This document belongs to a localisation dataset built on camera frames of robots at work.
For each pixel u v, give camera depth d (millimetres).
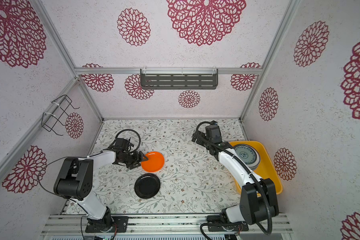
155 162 947
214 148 607
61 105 795
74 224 755
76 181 478
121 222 750
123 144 795
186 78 930
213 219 747
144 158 888
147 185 839
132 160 839
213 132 642
